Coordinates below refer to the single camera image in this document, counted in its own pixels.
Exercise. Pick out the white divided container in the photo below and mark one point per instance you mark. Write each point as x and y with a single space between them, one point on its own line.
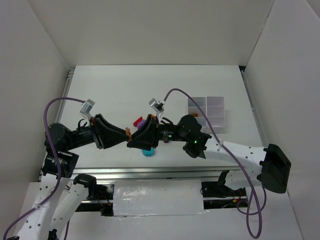
214 109

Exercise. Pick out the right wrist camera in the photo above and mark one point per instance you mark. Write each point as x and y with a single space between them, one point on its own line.
158 107

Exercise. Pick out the aluminium front rail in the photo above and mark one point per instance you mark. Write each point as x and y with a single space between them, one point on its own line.
155 173

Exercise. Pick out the brown lego plate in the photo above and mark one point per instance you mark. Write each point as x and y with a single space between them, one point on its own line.
128 134

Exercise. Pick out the right aluminium rail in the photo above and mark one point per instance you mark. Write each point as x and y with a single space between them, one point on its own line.
252 105

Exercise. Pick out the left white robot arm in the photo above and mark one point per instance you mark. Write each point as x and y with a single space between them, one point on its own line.
59 196

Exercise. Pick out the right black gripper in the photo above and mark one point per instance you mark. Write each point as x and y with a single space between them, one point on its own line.
154 131

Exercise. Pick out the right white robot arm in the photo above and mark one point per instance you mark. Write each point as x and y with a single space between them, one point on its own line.
268 166

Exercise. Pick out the aluminium rail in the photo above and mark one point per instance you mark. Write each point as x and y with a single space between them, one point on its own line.
65 92
252 105
155 173

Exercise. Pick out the left aluminium rail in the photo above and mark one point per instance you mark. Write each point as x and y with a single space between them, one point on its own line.
65 92

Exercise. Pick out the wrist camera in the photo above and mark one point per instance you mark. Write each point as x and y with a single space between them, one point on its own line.
86 107
158 107

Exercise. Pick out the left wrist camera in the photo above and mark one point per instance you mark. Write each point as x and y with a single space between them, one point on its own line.
86 107

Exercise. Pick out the purple curved lego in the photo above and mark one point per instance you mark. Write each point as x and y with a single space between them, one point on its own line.
141 123

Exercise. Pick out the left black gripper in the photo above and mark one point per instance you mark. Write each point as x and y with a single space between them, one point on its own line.
97 131

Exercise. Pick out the teal rounded lego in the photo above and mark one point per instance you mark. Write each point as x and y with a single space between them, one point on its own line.
148 153

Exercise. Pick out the white foil sheet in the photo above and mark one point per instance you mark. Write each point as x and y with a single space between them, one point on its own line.
139 198

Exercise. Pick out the red curved lego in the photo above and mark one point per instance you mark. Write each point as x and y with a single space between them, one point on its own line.
135 123

